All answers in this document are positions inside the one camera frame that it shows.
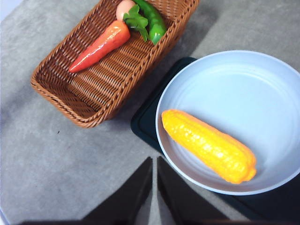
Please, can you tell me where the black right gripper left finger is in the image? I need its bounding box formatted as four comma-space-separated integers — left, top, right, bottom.
81, 156, 154, 225

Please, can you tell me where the black rectangular tray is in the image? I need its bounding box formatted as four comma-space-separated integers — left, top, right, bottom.
130, 57, 300, 222

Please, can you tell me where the blue round plate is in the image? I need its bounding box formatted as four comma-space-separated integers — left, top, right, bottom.
155, 50, 300, 196

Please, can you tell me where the brown wicker basket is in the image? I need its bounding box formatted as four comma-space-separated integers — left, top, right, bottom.
30, 0, 200, 128

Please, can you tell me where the yellow corn cob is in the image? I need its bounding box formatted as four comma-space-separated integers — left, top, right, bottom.
161, 109, 257, 185

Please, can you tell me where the green pepper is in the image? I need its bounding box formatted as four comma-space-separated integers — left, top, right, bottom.
132, 0, 167, 46

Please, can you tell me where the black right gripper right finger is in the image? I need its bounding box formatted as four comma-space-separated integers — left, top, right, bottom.
157, 155, 235, 225

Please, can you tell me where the orange carrot with green leaves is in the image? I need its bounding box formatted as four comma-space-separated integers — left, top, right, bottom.
68, 4, 151, 73

